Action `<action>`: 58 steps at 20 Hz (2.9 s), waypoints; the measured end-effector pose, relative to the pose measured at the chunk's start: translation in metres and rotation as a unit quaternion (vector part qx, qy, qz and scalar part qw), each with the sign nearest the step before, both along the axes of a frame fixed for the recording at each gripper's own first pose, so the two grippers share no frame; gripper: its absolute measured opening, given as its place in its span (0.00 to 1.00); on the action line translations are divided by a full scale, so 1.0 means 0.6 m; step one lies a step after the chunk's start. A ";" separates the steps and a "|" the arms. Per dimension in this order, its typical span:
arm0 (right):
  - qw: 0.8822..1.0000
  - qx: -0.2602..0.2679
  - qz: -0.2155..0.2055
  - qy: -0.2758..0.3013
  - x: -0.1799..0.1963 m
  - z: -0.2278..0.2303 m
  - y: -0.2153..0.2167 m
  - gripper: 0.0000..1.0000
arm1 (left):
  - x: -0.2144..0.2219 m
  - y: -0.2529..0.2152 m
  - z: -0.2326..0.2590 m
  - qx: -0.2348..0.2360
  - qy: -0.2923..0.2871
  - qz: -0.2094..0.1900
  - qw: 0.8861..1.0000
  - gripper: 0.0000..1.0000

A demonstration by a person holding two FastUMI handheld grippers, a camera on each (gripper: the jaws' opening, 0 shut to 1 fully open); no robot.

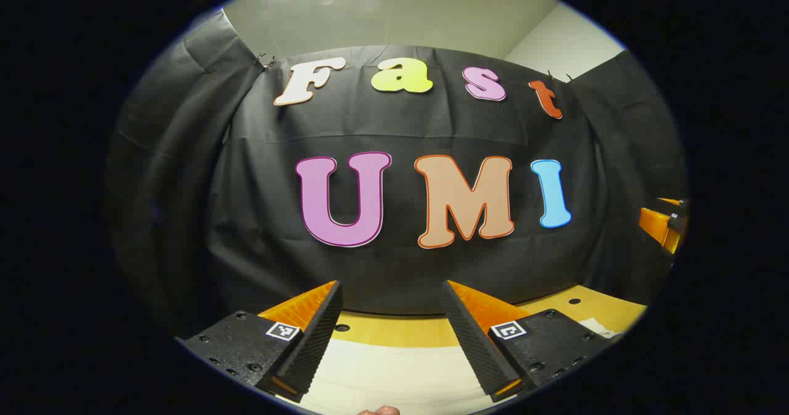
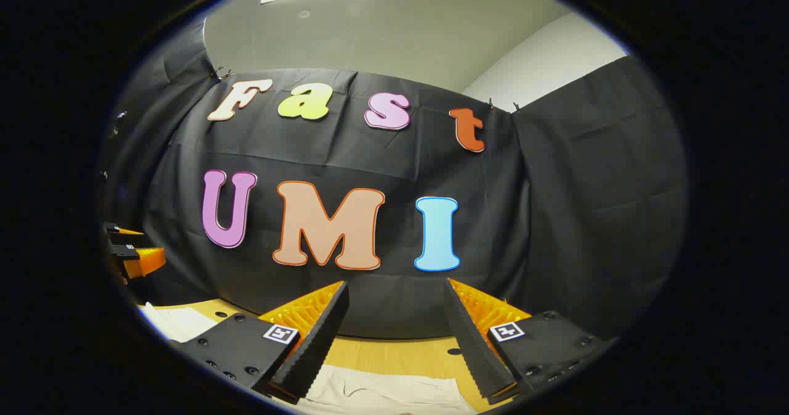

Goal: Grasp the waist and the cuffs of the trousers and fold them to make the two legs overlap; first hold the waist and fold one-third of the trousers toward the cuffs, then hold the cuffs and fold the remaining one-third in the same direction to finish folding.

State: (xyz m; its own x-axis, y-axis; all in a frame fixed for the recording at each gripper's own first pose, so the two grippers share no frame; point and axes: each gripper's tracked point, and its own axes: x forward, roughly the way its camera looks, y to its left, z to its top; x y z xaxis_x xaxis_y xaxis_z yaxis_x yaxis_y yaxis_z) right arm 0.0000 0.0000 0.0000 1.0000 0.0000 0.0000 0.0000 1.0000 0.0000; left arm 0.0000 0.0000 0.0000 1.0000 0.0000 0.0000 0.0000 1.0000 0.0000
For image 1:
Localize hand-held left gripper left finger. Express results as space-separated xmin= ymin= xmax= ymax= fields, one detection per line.
xmin=176 ymin=281 xmax=344 ymax=403

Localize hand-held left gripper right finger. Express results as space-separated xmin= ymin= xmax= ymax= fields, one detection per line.
xmin=439 ymin=279 xmax=619 ymax=403

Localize white jeans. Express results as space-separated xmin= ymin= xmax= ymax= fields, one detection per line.
xmin=277 ymin=318 xmax=620 ymax=415

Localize black backdrop cloth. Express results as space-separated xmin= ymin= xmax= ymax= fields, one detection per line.
xmin=105 ymin=8 xmax=688 ymax=342

